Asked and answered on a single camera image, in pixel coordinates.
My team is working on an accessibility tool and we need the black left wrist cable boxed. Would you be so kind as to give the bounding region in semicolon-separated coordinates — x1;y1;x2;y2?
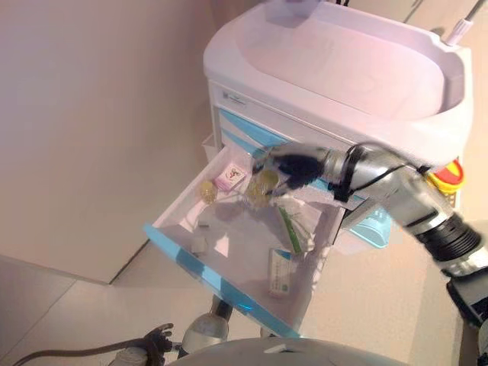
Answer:
21;341;148;363

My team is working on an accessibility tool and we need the white medicine box green logo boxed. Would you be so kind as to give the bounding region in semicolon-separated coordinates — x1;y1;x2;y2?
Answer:
266;247;294;298

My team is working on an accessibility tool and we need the right robot hand dark palm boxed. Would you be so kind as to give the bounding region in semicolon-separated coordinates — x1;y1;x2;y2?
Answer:
251;144;331;197

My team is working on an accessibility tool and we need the pink medicine box red logo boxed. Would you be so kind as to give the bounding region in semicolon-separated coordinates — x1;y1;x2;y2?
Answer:
213;162;249;191

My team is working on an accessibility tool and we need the white wire basket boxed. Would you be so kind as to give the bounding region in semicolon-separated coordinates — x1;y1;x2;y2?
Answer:
438;188;464;210

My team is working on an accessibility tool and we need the grey robot torso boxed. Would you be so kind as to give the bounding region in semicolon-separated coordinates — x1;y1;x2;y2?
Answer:
167;337;386;366

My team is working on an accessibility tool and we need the light blue side bin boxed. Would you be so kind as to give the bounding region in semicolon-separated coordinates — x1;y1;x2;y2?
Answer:
341;204;393;249

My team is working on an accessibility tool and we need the yellow sharps container red lid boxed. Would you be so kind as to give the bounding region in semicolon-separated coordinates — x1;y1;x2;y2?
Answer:
426;159;465;194

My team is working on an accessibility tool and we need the yellow capsule pack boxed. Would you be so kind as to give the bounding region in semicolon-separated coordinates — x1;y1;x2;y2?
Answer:
200;179;218;201

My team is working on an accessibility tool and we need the small white side bin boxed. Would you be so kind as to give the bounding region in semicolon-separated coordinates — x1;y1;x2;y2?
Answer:
201;135;218;161

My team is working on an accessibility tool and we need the left robot hand dark palm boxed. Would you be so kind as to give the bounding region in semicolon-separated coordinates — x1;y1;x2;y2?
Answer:
143;323;175;365

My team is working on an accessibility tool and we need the cart label sticker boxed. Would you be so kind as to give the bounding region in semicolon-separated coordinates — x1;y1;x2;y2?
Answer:
220;91;249;107

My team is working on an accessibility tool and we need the white medical cart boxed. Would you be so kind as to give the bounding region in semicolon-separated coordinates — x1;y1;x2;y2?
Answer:
201;0;474;339

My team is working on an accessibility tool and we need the white pole mount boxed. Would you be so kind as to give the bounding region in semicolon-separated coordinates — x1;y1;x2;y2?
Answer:
445;0;482;49

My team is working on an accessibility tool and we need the yellow pill bottle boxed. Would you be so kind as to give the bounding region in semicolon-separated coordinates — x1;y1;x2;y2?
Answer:
246;169;282;207

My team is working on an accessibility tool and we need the drawer with blue front handle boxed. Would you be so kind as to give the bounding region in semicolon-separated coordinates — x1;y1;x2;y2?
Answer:
143;146;344;339

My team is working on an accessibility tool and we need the white left robot leg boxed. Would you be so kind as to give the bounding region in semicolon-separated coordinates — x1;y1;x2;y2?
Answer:
178;295;233;355

